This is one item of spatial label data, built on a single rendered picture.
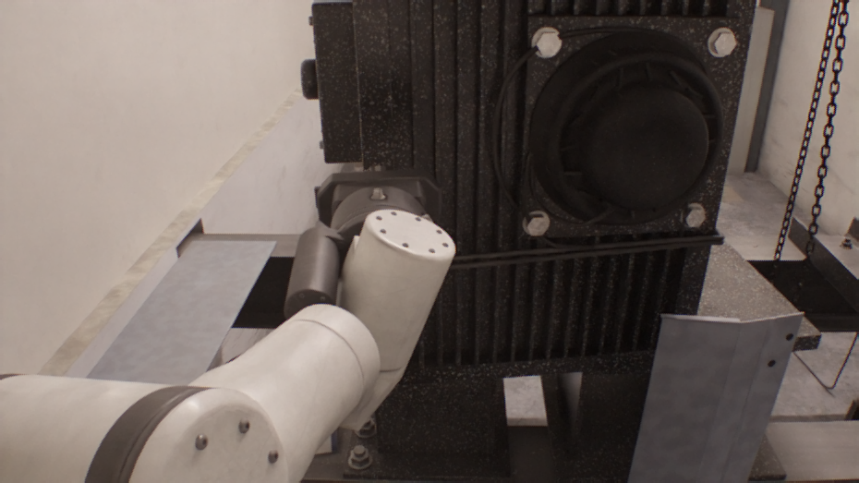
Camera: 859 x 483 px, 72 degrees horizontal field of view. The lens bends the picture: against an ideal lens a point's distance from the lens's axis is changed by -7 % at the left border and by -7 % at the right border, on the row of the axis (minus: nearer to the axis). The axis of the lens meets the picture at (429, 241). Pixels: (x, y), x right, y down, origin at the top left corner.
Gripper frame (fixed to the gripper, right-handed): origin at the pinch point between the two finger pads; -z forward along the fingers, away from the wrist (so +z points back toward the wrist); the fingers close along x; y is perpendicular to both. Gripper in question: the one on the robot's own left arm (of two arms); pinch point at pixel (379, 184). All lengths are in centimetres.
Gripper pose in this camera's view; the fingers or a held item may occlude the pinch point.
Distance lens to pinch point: 66.7
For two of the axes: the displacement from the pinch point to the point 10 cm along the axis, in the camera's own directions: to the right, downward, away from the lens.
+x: -10.0, 0.5, -0.7
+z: 0.9, 4.6, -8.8
